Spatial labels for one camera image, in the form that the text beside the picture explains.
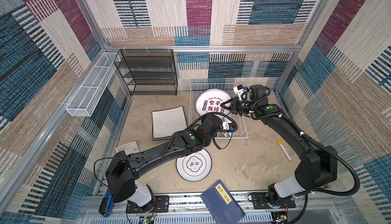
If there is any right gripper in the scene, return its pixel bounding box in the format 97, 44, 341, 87
219, 96, 257, 116

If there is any white round plate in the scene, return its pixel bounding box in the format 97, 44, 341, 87
223, 122, 231, 138
176, 149, 212, 182
194, 89, 232, 116

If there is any white square plate black rim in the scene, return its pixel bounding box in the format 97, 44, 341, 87
152, 131, 181, 141

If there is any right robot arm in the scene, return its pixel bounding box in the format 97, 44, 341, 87
221, 85, 338, 207

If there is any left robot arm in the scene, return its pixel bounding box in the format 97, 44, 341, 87
105, 112, 239, 212

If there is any black mesh shelf rack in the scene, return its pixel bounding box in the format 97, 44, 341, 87
114, 49, 178, 96

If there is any white marker yellow cap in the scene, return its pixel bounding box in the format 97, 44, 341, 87
277, 139, 292, 162

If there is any blue book yellow label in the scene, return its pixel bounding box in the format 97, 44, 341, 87
200, 180, 245, 224

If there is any pink white calculator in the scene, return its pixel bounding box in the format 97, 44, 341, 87
115, 141, 139, 155

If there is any blue stapler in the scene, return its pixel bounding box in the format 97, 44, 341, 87
98, 189, 114, 217

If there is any white wire dish rack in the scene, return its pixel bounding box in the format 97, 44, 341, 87
188, 82, 248, 141

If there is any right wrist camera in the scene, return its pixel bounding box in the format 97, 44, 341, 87
233, 85, 249, 101

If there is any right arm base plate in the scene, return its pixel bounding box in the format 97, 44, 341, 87
247, 191, 296, 209

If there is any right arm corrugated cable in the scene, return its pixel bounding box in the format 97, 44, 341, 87
252, 86, 361, 224

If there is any aluminium front rail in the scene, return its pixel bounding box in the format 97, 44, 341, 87
76, 191, 348, 224

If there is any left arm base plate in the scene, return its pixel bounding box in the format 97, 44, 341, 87
126, 195, 170, 214

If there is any white mesh wall basket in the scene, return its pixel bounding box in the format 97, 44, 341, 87
66, 53, 117, 117

